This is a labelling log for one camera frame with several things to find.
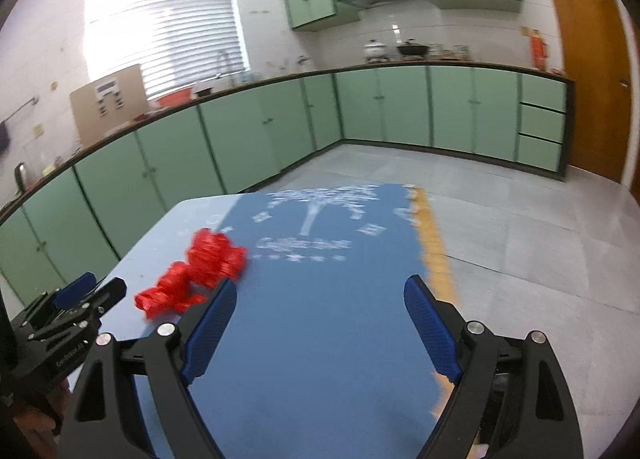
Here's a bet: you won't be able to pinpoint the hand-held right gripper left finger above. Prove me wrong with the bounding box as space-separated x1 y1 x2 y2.
59 278 238 459

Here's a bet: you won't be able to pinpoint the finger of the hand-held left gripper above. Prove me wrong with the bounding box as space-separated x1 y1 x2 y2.
75 277 127 328
54 273 99 311

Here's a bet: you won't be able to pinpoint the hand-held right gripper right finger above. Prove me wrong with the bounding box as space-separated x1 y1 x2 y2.
404 274 585 459

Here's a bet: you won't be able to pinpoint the red mesh wrapper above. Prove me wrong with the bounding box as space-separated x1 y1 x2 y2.
134 228 249 322

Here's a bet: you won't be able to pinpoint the person's left hand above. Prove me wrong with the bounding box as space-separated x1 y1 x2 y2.
12 379 73 445

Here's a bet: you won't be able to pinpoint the blue printed mat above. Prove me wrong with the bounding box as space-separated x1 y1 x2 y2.
150 183 458 459

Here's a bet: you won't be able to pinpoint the brown cardboard box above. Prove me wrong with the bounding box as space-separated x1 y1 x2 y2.
69 64 150 147

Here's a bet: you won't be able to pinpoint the green base cabinets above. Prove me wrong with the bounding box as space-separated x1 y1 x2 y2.
0 63 576 311

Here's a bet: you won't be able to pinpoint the red plastic basin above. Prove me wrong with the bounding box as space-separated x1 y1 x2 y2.
156 88 194 108

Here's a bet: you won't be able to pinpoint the white window blind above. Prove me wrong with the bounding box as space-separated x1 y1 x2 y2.
84 0 250 101

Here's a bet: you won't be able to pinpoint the row of glass jars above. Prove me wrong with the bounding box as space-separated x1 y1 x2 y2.
430 43 474 61

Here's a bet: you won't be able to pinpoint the black wok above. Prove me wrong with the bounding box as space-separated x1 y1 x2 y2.
396 39 431 60

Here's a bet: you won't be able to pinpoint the white cooking pot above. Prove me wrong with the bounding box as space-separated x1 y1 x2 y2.
363 38 389 63

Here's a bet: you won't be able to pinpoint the wooden door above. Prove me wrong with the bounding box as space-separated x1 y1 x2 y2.
537 0 639 185

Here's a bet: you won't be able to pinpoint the red thermos flask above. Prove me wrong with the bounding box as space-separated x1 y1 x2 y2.
529 29 549 69

